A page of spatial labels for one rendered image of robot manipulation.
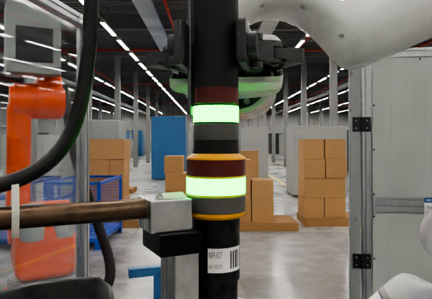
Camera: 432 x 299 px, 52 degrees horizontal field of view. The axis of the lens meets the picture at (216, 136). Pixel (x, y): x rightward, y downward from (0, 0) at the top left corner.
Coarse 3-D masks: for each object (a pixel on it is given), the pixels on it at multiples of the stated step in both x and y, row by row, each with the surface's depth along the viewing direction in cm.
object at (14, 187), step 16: (96, 0) 29; (96, 16) 29; (96, 32) 29; (80, 64) 28; (80, 80) 28; (80, 96) 28; (80, 112) 28; (64, 128) 28; (80, 128) 28; (64, 144) 28; (48, 160) 27; (16, 176) 26; (32, 176) 27; (0, 192) 26; (16, 192) 26; (16, 208) 26; (16, 224) 26
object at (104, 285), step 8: (48, 280) 42; (56, 280) 42; (64, 280) 42; (72, 280) 43; (80, 280) 43; (88, 280) 44; (96, 280) 44; (16, 288) 40; (24, 288) 40; (32, 288) 40; (40, 288) 41; (48, 288) 41; (56, 288) 41; (64, 288) 42; (72, 288) 42; (80, 288) 43; (88, 288) 43; (96, 288) 44; (104, 288) 44; (0, 296) 38; (8, 296) 39; (16, 296) 39; (24, 296) 39; (32, 296) 40; (40, 296) 40; (48, 296) 40; (56, 296) 41; (64, 296) 41; (72, 296) 41; (80, 296) 42; (88, 296) 42; (96, 296) 43; (104, 296) 43; (112, 296) 44
